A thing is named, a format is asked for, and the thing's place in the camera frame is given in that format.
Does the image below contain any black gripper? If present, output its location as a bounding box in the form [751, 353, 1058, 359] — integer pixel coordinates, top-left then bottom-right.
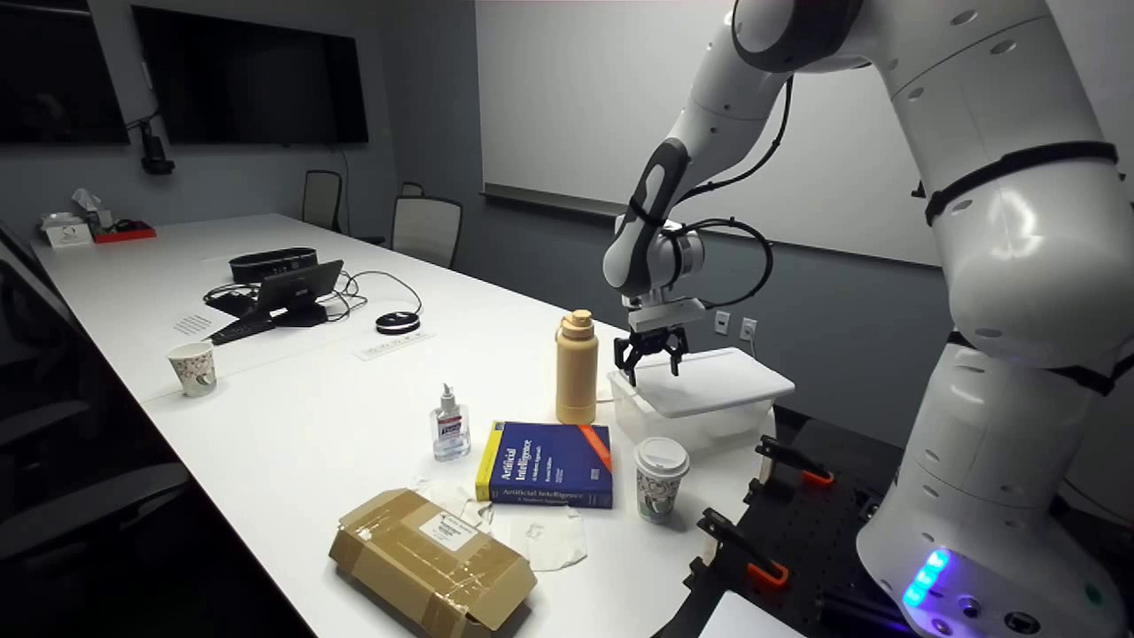
[608, 302, 695, 389]

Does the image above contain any white container lid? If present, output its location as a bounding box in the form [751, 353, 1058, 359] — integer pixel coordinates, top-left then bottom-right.
[613, 343, 797, 422]

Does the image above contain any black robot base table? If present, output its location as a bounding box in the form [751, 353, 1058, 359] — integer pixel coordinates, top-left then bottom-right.
[649, 401, 915, 638]

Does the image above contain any clear plastic container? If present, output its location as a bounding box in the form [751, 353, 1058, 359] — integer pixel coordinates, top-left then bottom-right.
[606, 368, 784, 462]

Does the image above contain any coffee cup with white lid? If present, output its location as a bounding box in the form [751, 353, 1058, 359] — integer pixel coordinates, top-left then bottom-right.
[629, 431, 695, 526]

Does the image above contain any tan bottle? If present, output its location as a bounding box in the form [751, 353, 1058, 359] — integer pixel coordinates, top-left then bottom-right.
[552, 306, 603, 429]

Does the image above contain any blue and yellow book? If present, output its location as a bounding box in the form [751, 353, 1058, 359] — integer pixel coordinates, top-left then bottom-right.
[470, 420, 620, 513]

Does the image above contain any black clamp with orange tips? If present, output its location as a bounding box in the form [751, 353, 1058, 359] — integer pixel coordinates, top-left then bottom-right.
[689, 504, 793, 597]
[751, 431, 841, 498]

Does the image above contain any whiteboard marker tray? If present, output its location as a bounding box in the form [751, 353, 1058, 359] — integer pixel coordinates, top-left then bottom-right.
[483, 180, 636, 232]

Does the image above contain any clear plastic bag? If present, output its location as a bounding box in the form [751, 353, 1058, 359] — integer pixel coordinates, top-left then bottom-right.
[513, 504, 596, 579]

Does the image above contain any small hand sanitizer bottle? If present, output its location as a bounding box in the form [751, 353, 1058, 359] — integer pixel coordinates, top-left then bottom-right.
[427, 378, 474, 466]

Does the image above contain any round black puck device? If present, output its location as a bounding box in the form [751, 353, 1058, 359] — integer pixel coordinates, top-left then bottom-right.
[373, 306, 424, 340]

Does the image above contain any grey mesh office chair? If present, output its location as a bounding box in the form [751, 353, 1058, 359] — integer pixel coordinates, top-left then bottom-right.
[385, 190, 469, 274]
[0, 227, 96, 411]
[0, 392, 193, 569]
[296, 166, 347, 235]

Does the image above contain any brown cardboard box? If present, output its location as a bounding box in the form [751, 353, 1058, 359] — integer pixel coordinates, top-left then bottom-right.
[326, 486, 541, 638]

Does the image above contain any black conference tablet device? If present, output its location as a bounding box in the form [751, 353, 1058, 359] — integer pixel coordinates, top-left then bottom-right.
[206, 255, 352, 351]

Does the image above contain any patterned paper cup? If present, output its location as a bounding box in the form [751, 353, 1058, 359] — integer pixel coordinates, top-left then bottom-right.
[165, 336, 222, 401]

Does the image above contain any red tray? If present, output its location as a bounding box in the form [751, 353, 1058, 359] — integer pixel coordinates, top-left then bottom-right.
[93, 215, 161, 247]

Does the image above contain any white tissue box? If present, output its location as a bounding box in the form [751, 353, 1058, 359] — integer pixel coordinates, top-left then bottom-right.
[39, 209, 98, 251]

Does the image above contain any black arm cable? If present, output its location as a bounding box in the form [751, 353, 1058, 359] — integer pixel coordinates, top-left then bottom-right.
[673, 72, 797, 311]

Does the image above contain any thin table cable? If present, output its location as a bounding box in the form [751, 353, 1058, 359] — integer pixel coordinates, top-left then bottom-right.
[334, 266, 427, 324]

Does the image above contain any wall whiteboard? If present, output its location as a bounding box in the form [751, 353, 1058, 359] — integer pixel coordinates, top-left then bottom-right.
[470, 0, 1134, 274]

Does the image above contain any large wall television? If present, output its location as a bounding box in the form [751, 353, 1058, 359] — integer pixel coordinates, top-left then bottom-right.
[132, 4, 373, 150]

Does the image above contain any hanging black camera on pole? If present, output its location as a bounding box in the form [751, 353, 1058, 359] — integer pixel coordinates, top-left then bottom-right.
[86, 0, 182, 180]

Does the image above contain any smaller wall television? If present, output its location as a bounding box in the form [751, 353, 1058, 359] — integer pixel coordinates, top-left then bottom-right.
[0, 0, 132, 150]

